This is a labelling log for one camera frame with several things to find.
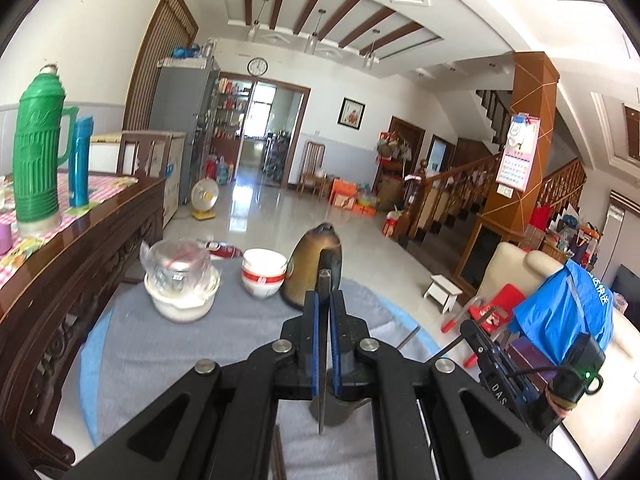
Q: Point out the gold and black electric kettle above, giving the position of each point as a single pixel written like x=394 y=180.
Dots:
x=302 y=270

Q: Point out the cluttered wooden shelf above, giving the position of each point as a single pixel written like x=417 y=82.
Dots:
x=392 y=180

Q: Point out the blue jacket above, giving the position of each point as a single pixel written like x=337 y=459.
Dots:
x=560 y=310

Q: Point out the dark carved wooden sideboard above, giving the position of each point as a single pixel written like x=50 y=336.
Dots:
x=50 y=310

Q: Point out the light blue table cloth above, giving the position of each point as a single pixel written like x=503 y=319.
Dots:
x=87 y=360

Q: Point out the blue thermos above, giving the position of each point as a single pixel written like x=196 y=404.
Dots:
x=80 y=160

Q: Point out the shelf of bottles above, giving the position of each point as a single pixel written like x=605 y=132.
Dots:
x=230 y=110

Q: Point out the wooden stair railing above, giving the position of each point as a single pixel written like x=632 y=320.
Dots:
x=460 y=170

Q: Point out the glass pendant lamp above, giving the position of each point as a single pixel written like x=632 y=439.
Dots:
x=256 y=27
x=370 y=57
x=314 y=42

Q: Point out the red packet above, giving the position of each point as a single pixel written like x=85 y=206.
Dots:
x=222 y=250

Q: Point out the framed wall picture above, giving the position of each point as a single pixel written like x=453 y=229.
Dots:
x=351 y=112

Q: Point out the metal kitchen rack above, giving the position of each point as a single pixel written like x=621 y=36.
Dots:
x=275 y=157

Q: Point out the dark wooden chair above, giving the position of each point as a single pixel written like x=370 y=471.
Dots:
x=530 y=352

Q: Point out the white chest freezer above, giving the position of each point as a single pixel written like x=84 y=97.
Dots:
x=175 y=180

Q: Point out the grey refrigerator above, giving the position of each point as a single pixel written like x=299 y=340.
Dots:
x=180 y=100

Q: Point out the dark metal chopstick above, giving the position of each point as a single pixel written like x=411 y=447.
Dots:
x=447 y=349

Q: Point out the pink cup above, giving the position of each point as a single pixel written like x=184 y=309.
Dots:
x=4 y=237

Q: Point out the brown wooden door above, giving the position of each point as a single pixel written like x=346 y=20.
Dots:
x=160 y=35

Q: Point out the blue plastic bag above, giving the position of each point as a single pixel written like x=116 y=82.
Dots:
x=185 y=52

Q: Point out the light wooden chair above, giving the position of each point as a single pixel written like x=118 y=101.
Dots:
x=312 y=177

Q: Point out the red white carton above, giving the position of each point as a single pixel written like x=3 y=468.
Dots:
x=392 y=224

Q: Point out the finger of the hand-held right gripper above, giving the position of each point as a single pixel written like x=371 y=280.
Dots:
x=477 y=342

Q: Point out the orange wooden pillar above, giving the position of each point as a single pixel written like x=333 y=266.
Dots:
x=530 y=90

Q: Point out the wall calendar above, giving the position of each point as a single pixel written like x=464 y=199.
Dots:
x=517 y=155

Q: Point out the brown slatted wooden chair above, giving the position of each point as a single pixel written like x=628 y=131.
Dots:
x=145 y=136

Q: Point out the cream sofa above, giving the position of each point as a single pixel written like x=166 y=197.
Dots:
x=510 y=265

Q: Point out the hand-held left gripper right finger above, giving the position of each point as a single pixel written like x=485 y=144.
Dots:
x=335 y=355

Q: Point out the pink checked cloth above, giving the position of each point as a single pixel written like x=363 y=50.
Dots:
x=100 y=185

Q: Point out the red banded white bowl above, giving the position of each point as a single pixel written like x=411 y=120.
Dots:
x=262 y=287

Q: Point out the blue water jug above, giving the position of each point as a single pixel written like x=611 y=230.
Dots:
x=224 y=172

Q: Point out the red plastic chair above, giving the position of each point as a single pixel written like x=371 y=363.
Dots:
x=500 y=305

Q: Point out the white standing air conditioner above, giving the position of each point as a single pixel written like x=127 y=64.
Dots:
x=615 y=225

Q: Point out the green thermos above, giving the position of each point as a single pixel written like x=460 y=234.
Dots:
x=37 y=160

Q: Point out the round wall clock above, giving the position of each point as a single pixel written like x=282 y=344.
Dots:
x=257 y=66

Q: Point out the pile of gift bags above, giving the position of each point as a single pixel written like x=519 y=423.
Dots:
x=570 y=235

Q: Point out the grey table cloth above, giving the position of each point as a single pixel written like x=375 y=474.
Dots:
x=150 y=360

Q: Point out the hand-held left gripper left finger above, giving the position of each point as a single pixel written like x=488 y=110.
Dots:
x=315 y=350

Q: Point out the small white stool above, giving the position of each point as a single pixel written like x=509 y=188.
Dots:
x=445 y=287

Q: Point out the wooden doorway frame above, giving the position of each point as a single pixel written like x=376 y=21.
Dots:
x=300 y=130

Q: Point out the orange boxes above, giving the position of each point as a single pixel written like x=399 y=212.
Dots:
x=345 y=195

